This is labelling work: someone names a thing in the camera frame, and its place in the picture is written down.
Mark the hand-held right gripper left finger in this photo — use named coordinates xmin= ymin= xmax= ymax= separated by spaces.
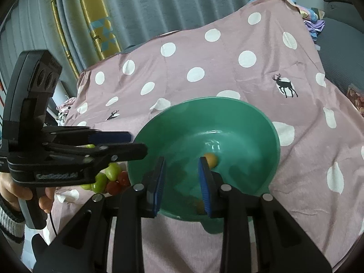
xmin=33 ymin=156 xmax=167 ymax=273

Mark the person's left forearm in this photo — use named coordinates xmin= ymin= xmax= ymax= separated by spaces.
xmin=0 ymin=196 xmax=26 ymax=243

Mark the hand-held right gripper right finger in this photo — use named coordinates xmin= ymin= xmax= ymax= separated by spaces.
xmin=198 ymin=156 xmax=333 ymax=273

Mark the grey sofa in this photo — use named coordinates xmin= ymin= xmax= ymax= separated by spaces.
xmin=314 ymin=0 xmax=364 ymax=94

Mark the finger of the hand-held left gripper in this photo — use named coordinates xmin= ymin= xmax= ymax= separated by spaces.
xmin=45 ymin=143 xmax=148 ymax=162
xmin=43 ymin=129 xmax=133 ymax=145

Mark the pink polka dot blanket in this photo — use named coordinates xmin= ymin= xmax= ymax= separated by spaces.
xmin=48 ymin=0 xmax=364 ymax=273

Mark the green plastic bowl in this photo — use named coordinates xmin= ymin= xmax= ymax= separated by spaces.
xmin=127 ymin=97 xmax=281 ymax=235

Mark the red cherry tomato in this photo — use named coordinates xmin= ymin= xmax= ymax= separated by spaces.
xmin=117 ymin=171 xmax=131 ymax=186
xmin=106 ymin=181 xmax=122 ymax=195

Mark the person's left hand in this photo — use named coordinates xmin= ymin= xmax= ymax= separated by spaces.
xmin=0 ymin=174 xmax=54 ymax=213

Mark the red snack packet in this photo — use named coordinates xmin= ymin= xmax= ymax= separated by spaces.
xmin=346 ymin=84 xmax=364 ymax=117

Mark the yellow patterned curtain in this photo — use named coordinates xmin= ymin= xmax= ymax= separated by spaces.
xmin=48 ymin=0 xmax=123 ymax=77

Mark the colourful clothes pile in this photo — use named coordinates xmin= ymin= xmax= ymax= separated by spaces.
xmin=296 ymin=4 xmax=326 ymax=42

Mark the grey curtain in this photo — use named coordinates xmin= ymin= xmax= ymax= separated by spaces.
xmin=0 ymin=0 xmax=323 ymax=97

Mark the floral cloth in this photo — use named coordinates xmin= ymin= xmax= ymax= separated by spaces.
xmin=57 ymin=97 xmax=76 ymax=126

